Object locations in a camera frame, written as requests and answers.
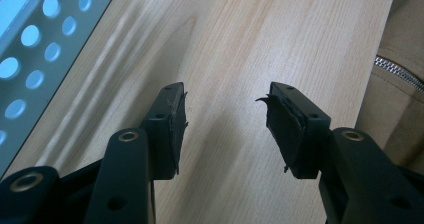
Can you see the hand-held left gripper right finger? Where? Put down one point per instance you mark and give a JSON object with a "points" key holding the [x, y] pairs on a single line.
{"points": [[296, 134]]}

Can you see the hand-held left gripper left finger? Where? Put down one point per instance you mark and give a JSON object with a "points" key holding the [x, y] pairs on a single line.
{"points": [[165, 134]]}

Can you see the blue plastic basket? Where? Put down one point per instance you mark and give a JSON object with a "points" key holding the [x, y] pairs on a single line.
{"points": [[83, 27]]}

